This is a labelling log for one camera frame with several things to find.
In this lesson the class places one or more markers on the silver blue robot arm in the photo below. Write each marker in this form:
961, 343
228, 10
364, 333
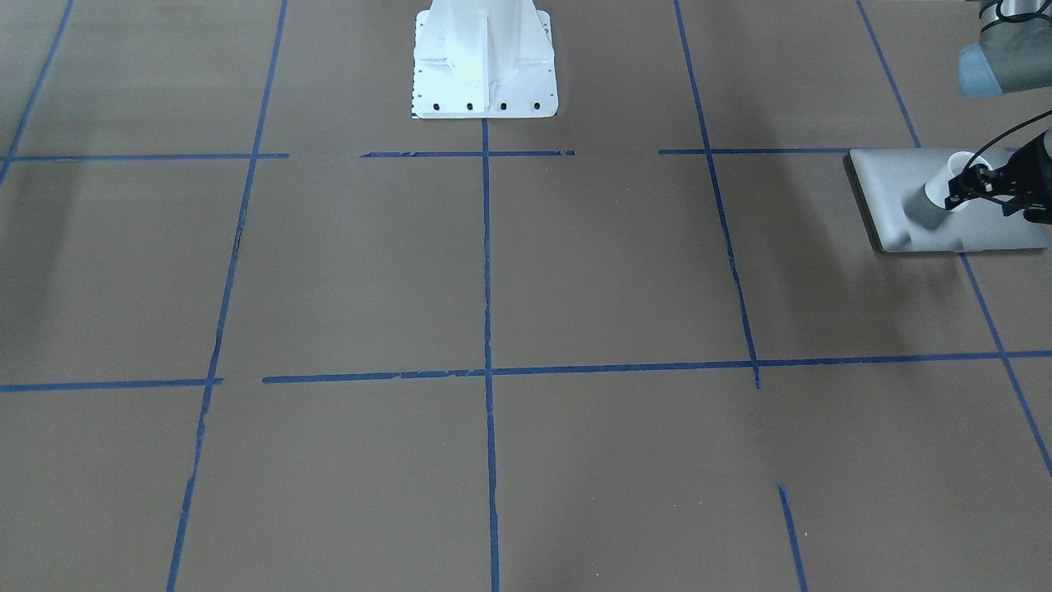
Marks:
1013, 53

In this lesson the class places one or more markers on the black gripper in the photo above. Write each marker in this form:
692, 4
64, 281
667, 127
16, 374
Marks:
1022, 178

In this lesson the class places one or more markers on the grey closed laptop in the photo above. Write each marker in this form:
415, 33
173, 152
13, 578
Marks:
890, 182

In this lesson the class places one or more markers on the white ceramic cup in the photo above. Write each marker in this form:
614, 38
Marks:
936, 188

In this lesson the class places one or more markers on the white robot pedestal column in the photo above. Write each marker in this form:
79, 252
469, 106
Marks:
483, 59

